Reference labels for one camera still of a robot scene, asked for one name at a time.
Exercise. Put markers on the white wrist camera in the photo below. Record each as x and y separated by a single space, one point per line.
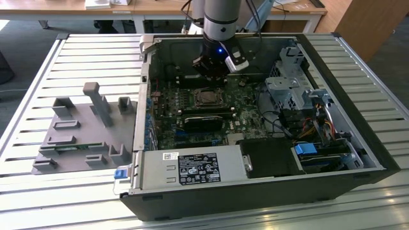
237 63

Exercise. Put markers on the white box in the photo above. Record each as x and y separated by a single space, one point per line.
119 2
95 4

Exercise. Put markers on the blue case latch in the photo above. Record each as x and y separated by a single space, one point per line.
119 173

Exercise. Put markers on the green motherboard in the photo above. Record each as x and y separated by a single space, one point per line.
245 119

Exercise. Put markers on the wooden desk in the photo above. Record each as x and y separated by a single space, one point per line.
159 7
48 9

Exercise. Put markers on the grey parts rack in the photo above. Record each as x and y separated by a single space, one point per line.
82 143

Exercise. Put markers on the CPU socket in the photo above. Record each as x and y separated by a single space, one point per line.
191 98

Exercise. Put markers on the wooden cabinet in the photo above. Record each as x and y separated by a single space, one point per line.
366 24

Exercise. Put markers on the black graphics card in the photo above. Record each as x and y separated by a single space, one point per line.
203 124

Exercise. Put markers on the pale blue teach pendant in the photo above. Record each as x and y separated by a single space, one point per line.
265 10

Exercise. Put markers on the silver CPU with green rim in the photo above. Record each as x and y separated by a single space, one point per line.
207 97

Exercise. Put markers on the open black PC case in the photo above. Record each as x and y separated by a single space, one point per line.
223 206

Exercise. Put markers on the green RAM stick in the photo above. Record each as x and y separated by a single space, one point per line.
82 146

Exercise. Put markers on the blue disk carrier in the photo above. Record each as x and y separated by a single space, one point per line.
305 149

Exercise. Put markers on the metal drive cage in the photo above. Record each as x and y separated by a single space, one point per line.
283 95

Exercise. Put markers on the grey power supply unit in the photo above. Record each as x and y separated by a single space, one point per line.
153 172

